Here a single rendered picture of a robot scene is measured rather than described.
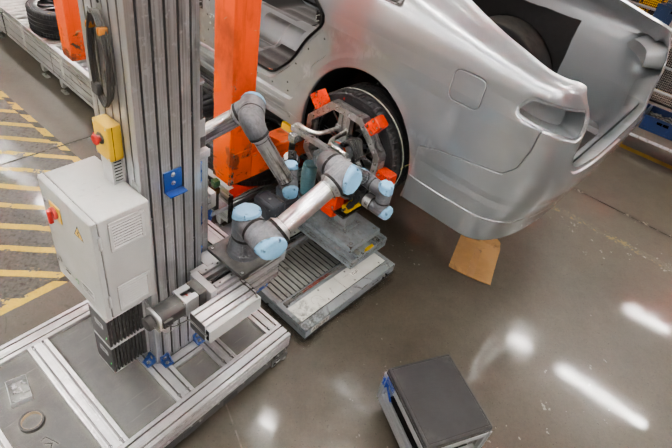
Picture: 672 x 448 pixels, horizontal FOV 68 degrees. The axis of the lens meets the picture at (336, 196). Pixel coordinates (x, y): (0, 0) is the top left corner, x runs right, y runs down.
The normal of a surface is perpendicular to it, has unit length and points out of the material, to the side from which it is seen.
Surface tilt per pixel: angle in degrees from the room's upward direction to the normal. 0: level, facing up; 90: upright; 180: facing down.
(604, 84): 90
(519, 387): 0
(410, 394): 0
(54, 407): 0
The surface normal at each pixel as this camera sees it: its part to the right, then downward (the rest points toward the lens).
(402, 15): -0.62, 0.20
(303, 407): 0.16, -0.78
